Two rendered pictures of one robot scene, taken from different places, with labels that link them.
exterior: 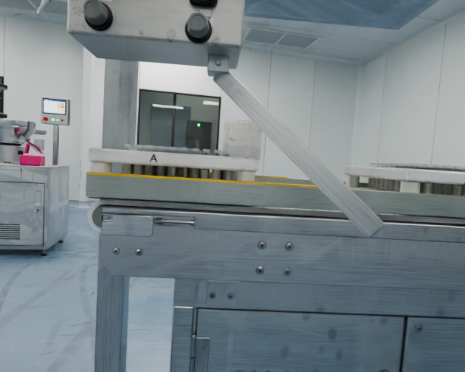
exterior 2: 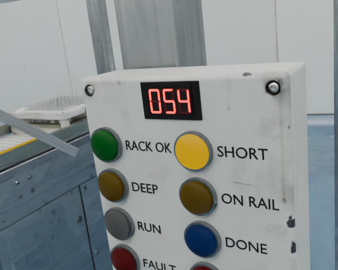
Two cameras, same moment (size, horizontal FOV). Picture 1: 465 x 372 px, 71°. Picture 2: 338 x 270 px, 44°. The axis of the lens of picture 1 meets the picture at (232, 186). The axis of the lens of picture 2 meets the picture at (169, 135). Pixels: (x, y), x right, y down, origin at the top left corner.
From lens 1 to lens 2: 0.74 m
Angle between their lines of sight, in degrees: 55
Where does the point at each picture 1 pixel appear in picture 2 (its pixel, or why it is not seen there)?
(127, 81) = not seen: outside the picture
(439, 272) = (88, 157)
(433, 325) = (90, 183)
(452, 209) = (86, 127)
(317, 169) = (44, 135)
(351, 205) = (64, 146)
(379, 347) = (73, 206)
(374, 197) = (57, 135)
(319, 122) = not seen: outside the picture
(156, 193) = not seen: outside the picture
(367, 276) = (64, 174)
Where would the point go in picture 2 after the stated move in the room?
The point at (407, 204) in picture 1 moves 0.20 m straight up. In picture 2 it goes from (70, 132) to (57, 62)
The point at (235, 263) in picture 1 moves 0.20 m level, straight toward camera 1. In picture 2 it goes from (8, 199) to (62, 214)
